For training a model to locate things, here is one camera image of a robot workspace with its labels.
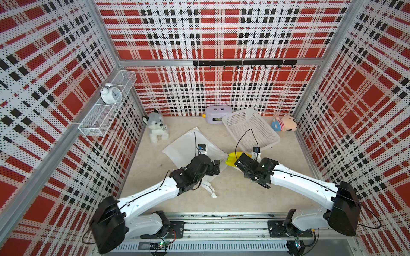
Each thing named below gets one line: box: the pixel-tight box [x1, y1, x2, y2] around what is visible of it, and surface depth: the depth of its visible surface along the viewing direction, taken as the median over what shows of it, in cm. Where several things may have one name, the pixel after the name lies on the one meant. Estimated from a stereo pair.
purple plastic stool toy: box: [205, 105, 233, 125], surface depth 115 cm
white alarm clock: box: [100, 82, 123, 106], surface depth 72 cm
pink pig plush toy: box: [271, 114, 298, 132], surface depth 110 cm
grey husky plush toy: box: [142, 107, 170, 144], surface depth 100 cm
